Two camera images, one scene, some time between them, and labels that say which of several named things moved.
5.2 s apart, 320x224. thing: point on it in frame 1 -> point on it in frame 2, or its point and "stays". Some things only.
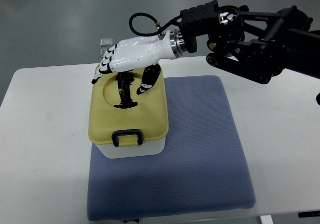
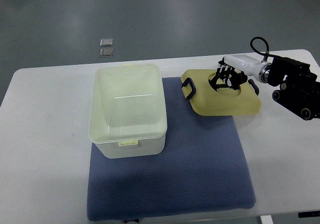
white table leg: (266, 219) stays
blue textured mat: (200, 171) stays
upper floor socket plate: (106, 42) stays
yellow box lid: (129, 127) -> (205, 100)
